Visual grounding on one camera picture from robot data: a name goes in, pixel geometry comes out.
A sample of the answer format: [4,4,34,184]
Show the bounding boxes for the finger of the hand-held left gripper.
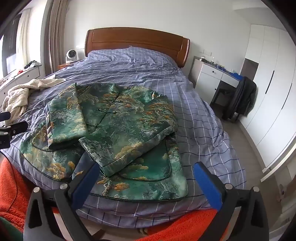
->
[4,121,28,138]

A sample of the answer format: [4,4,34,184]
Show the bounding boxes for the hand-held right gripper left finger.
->
[23,162,100,241]

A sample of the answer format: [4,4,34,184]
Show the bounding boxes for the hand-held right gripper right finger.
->
[194,162,270,241]

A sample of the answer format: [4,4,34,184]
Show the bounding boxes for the dark clothes on cabinet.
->
[23,60,42,70]

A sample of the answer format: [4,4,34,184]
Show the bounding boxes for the cream fleece blanket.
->
[0,78,66,121]

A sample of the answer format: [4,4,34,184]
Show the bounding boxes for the white windowsill cabinet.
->
[0,64,43,98]

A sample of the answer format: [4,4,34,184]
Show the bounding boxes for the wooden nightstand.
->
[58,60,81,70]

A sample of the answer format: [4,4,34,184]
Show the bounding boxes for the window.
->
[0,8,31,78]

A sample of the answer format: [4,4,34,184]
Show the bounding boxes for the white desk fan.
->
[66,49,78,64]

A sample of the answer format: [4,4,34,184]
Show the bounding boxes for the beige curtain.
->
[43,0,70,75]

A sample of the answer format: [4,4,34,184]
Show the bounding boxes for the white desk with drawers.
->
[188,57,241,105]

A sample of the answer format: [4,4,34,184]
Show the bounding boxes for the white wardrobe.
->
[239,24,296,170]

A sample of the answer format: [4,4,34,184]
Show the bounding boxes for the wooden bed headboard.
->
[85,27,190,68]

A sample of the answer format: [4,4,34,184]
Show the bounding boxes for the black cable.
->
[0,156,20,212]

